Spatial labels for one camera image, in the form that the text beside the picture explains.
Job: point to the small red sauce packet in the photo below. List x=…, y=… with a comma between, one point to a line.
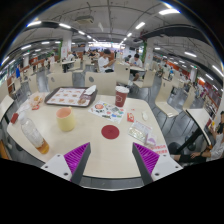
x=130, y=117

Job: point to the beige chair right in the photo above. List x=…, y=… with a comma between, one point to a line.
x=162, y=98

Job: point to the beige chair left back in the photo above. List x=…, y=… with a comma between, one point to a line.
x=56, y=80

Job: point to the crumpled white napkin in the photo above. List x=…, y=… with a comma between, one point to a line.
x=90, y=90

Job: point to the small white object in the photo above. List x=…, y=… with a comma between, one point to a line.
x=145, y=116

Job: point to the clear plastic wrapper packet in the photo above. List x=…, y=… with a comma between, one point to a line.
x=139, y=131

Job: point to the clear plastic water bottle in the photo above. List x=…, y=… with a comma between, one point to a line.
x=32, y=134

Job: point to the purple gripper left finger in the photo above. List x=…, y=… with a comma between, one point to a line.
x=71, y=165

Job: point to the beige chair behind table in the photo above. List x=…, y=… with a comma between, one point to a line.
x=105, y=82

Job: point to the yellow cup with pink rim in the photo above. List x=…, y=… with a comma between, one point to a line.
x=65, y=119

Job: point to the person in white far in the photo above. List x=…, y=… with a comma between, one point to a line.
x=135, y=61

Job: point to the plastic bag with food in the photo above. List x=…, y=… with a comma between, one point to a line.
x=35, y=100

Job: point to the colourful sticker sheet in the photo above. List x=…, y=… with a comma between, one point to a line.
x=108, y=111

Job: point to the red bottle cap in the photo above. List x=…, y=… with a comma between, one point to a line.
x=14, y=118

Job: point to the red paper drink cup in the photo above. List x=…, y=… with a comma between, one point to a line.
x=121, y=94

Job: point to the person in white shirt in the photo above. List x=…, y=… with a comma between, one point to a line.
x=104, y=63

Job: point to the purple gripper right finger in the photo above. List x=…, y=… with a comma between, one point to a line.
x=153, y=166

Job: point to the neighbouring table at right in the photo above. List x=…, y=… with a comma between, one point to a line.
x=200, y=117

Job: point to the dark food tray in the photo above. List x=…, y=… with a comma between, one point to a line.
x=70, y=96

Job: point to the round red coaster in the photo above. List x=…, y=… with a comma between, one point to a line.
x=110, y=132

